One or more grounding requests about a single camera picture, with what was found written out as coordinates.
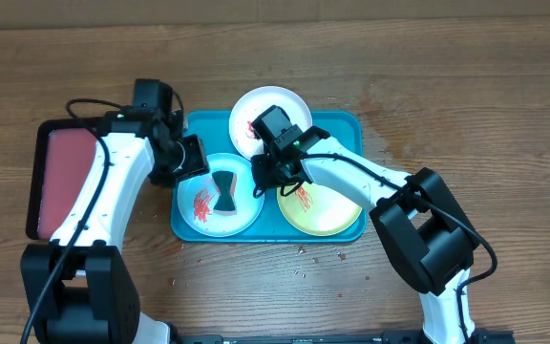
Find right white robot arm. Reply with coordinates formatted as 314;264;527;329
251;106;479;343

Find white plate with red stain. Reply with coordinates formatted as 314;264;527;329
229;86;312;160

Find yellow-green plate with red stain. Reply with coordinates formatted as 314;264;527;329
276;183;362;236

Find teal plastic serving tray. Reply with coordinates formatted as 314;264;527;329
170;110;368;244

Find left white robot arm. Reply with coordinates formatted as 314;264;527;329
20;78;209;343

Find green and pink sponge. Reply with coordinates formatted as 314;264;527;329
212;170;237;215

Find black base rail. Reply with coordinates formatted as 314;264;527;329
172;329;516;344

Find light blue plate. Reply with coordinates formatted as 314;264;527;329
176;153;264;238

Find black tray with red liquid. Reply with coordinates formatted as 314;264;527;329
25;118;96;240

